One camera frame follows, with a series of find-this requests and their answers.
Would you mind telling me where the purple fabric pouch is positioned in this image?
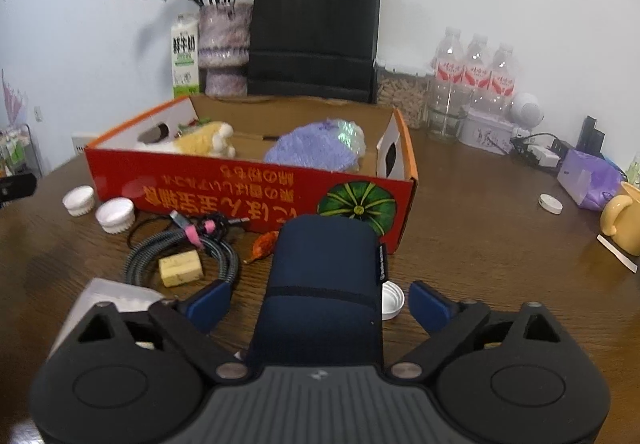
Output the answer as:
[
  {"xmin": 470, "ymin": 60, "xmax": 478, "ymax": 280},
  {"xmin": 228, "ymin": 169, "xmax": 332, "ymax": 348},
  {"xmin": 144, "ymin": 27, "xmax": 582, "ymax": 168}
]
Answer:
[{"xmin": 263, "ymin": 121, "xmax": 361, "ymax": 172}]

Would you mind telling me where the clear water bottle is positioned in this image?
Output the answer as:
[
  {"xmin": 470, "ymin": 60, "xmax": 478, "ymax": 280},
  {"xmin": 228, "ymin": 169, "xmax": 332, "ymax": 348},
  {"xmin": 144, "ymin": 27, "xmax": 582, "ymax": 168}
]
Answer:
[
  {"xmin": 487, "ymin": 43, "xmax": 517, "ymax": 117},
  {"xmin": 431, "ymin": 27, "xmax": 466, "ymax": 108},
  {"xmin": 462, "ymin": 34, "xmax": 493, "ymax": 110}
]

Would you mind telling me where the wire rack with toiletries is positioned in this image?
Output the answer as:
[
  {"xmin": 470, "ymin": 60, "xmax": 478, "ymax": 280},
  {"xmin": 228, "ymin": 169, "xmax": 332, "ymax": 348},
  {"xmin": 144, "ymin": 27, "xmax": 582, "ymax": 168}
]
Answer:
[{"xmin": 0, "ymin": 124, "xmax": 43, "ymax": 177}]

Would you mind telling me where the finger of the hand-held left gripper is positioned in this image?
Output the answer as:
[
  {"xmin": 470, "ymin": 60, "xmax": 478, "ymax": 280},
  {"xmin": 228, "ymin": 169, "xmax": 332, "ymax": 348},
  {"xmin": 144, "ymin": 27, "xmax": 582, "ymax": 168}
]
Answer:
[{"xmin": 0, "ymin": 173, "xmax": 38, "ymax": 207}]

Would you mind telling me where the purple marbled vase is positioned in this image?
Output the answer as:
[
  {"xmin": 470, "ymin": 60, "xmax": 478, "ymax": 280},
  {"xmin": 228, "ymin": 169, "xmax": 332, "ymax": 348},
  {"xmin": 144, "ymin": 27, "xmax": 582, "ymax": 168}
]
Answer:
[{"xmin": 197, "ymin": 2, "xmax": 253, "ymax": 98}]

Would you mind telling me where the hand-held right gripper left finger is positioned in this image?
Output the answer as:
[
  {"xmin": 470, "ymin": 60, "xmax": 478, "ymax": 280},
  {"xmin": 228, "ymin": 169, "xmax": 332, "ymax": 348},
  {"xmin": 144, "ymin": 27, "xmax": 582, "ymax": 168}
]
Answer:
[{"xmin": 75, "ymin": 280, "xmax": 253, "ymax": 383}]

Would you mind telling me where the yellow eraser block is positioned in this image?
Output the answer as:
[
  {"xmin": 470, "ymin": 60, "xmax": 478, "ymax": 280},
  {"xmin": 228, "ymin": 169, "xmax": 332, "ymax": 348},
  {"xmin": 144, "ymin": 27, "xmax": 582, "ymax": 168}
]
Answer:
[{"xmin": 159, "ymin": 250, "xmax": 205, "ymax": 287}]

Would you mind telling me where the purple feather wall decoration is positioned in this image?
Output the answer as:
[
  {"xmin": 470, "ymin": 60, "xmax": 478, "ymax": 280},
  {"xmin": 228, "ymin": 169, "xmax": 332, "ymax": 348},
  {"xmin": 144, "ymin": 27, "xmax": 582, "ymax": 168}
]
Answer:
[{"xmin": 0, "ymin": 69, "xmax": 28, "ymax": 125}]

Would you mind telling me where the plush hamster toy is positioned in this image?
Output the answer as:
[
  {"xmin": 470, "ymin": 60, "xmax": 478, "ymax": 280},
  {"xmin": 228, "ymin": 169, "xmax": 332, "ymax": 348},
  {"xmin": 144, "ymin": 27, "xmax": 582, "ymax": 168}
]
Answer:
[{"xmin": 135, "ymin": 121, "xmax": 237, "ymax": 157}]

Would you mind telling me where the white green milk carton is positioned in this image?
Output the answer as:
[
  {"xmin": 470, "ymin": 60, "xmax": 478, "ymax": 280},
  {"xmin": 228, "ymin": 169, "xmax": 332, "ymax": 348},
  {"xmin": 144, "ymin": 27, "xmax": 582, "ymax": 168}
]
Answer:
[{"xmin": 171, "ymin": 14, "xmax": 201, "ymax": 99}]

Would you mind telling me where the white tissue box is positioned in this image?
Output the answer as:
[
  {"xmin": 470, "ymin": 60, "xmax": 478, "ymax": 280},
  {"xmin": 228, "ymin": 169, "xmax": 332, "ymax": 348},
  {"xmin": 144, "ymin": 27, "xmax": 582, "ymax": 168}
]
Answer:
[{"xmin": 457, "ymin": 107, "xmax": 516, "ymax": 155}]

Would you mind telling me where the white bottle cap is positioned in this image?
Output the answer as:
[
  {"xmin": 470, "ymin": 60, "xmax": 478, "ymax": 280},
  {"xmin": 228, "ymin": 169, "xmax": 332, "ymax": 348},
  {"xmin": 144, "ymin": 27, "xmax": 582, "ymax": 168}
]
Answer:
[
  {"xmin": 62, "ymin": 187, "xmax": 96, "ymax": 217},
  {"xmin": 95, "ymin": 198, "xmax": 136, "ymax": 234},
  {"xmin": 381, "ymin": 281, "xmax": 405, "ymax": 321}
]

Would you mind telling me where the grey braided cable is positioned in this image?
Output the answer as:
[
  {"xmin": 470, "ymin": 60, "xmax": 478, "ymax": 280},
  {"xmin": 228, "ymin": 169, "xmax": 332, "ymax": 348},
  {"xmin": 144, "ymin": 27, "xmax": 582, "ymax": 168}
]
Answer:
[{"xmin": 125, "ymin": 210, "xmax": 251, "ymax": 285}]

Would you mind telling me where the yellow mug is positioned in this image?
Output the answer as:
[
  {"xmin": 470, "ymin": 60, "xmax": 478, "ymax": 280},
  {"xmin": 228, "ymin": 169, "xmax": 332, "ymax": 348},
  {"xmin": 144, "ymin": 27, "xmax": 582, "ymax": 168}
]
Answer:
[{"xmin": 600, "ymin": 181, "xmax": 640, "ymax": 256}]

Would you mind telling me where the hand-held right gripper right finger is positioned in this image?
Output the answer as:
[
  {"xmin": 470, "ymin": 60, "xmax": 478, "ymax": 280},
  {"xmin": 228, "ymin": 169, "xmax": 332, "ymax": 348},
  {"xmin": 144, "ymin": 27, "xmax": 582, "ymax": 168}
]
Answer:
[{"xmin": 387, "ymin": 280, "xmax": 569, "ymax": 381}]

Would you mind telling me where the red cardboard box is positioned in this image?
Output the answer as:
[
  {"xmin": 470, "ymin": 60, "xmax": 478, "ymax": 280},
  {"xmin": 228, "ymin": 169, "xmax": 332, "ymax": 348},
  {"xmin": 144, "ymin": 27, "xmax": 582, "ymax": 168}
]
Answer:
[{"xmin": 84, "ymin": 94, "xmax": 418, "ymax": 255}]

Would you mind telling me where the black upright device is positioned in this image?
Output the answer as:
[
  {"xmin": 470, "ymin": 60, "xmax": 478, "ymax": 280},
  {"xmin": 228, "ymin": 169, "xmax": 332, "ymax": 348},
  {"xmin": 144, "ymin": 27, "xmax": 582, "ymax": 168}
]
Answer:
[{"xmin": 575, "ymin": 115, "xmax": 606, "ymax": 157}]

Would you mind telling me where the white round camera device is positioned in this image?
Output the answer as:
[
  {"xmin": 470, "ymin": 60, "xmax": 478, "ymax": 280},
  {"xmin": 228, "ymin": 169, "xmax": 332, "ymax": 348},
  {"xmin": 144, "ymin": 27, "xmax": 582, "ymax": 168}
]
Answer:
[{"xmin": 507, "ymin": 93, "xmax": 545, "ymax": 127}]

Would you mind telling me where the white power strip with cables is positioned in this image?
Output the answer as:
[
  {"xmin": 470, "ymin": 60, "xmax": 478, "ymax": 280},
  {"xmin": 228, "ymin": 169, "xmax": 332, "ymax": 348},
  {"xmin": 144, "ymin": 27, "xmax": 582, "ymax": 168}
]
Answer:
[{"xmin": 511, "ymin": 133, "xmax": 576, "ymax": 169}]

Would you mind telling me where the purple tissue pack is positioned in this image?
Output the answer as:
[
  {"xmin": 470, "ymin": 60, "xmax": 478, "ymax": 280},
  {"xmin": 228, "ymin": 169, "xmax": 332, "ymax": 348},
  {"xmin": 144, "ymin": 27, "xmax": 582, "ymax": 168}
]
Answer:
[{"xmin": 556, "ymin": 149, "xmax": 626, "ymax": 211}]

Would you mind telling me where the wooden desktop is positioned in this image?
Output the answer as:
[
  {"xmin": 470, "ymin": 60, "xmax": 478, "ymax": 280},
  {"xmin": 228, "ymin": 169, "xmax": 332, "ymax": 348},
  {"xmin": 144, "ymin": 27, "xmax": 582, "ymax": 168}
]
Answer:
[{"xmin": 0, "ymin": 97, "xmax": 640, "ymax": 444}]

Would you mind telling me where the white paper strip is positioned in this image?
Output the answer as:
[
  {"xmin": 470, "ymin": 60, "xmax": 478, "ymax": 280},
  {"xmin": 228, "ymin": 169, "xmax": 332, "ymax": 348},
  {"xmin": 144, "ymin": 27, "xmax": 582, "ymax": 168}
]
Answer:
[{"xmin": 596, "ymin": 234, "xmax": 638, "ymax": 273}]

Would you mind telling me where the black paper bag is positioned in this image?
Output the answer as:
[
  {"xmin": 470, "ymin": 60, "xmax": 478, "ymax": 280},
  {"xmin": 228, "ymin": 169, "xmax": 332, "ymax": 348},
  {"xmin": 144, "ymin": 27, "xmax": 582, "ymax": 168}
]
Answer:
[{"xmin": 246, "ymin": 0, "xmax": 383, "ymax": 104}]

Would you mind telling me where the small orange object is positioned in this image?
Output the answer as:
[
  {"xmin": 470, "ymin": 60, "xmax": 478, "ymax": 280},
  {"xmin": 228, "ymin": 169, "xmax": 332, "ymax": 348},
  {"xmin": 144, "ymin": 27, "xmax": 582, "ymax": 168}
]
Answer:
[{"xmin": 243, "ymin": 230, "xmax": 279, "ymax": 265}]

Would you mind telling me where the clear container of pellets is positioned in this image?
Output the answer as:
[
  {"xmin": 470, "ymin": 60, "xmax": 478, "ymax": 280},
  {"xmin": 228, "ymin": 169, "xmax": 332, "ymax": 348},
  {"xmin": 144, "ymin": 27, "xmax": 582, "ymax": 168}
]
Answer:
[{"xmin": 375, "ymin": 60, "xmax": 435, "ymax": 129}]

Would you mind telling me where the navy zip pouch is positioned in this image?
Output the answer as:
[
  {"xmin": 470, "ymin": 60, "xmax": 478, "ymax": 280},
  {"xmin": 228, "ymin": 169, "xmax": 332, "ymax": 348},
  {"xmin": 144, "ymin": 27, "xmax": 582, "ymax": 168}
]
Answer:
[{"xmin": 246, "ymin": 215, "xmax": 385, "ymax": 367}]

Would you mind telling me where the clear drinking glass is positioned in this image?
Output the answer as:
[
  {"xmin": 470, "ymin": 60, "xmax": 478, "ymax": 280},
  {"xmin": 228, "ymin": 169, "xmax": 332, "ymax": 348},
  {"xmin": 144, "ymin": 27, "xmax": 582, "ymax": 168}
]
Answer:
[{"xmin": 426, "ymin": 102, "xmax": 463, "ymax": 143}]

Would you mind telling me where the iridescent plastic bag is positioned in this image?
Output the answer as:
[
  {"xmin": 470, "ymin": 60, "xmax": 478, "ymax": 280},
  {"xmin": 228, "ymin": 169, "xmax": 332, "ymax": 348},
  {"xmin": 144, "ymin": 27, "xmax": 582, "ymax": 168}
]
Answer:
[{"xmin": 336, "ymin": 119, "xmax": 368, "ymax": 157}]

